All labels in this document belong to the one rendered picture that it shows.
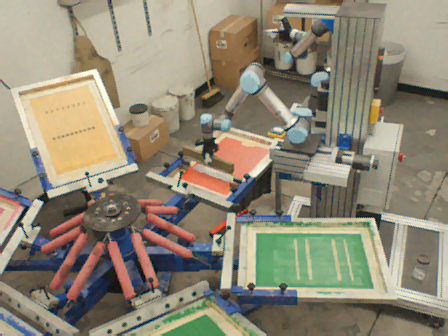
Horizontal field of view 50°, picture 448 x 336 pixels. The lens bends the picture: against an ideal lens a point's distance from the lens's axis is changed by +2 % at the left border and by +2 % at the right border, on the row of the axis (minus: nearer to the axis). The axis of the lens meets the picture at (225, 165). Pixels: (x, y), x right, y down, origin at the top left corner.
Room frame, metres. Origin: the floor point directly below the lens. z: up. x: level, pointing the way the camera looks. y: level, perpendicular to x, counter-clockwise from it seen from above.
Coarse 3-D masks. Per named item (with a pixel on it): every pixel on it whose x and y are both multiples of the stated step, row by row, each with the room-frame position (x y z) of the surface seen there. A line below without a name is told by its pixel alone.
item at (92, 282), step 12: (168, 216) 2.17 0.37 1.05; (144, 228) 2.11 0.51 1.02; (156, 228) 2.13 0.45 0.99; (180, 240) 1.95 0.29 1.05; (60, 252) 1.94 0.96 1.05; (84, 252) 1.95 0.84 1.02; (156, 252) 1.90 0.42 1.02; (168, 252) 1.90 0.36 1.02; (60, 264) 1.90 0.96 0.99; (108, 264) 1.84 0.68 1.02; (132, 264) 1.83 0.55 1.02; (180, 264) 1.83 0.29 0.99; (96, 276) 1.77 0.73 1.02; (132, 276) 1.74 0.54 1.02; (84, 288) 1.67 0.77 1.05; (96, 288) 1.73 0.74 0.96; (144, 288) 1.64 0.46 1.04; (156, 288) 1.65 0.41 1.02; (84, 300) 1.62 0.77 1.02
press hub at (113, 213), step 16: (96, 208) 1.98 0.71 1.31; (112, 208) 1.93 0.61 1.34; (128, 208) 1.95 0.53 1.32; (96, 224) 1.86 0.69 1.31; (112, 224) 1.84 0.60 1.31; (128, 224) 1.83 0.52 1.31; (112, 240) 1.90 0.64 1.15; (128, 240) 1.92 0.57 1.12; (144, 240) 2.02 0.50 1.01; (128, 256) 1.86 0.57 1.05; (112, 272) 1.79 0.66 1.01; (112, 288) 1.77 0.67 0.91
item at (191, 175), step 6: (228, 138) 3.13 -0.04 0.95; (222, 144) 3.05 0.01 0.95; (228, 144) 3.05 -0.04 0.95; (234, 144) 3.04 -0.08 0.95; (240, 144) 3.03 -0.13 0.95; (192, 168) 2.77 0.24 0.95; (186, 174) 2.70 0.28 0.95; (192, 174) 2.70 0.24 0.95; (198, 174) 2.69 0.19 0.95; (204, 174) 2.69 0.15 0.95; (186, 180) 2.63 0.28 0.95; (192, 180) 2.63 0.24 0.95; (198, 180) 2.62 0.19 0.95; (204, 180) 2.62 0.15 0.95
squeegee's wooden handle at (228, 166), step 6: (186, 150) 2.72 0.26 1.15; (192, 150) 2.69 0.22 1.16; (198, 150) 2.69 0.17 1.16; (192, 156) 2.69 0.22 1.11; (198, 156) 2.66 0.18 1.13; (210, 156) 2.61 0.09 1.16; (210, 162) 2.60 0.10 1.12; (216, 162) 2.57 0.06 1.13; (222, 162) 2.54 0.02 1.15; (228, 162) 2.53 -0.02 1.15; (222, 168) 2.54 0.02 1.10; (228, 168) 2.51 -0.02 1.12; (234, 168) 2.52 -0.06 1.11
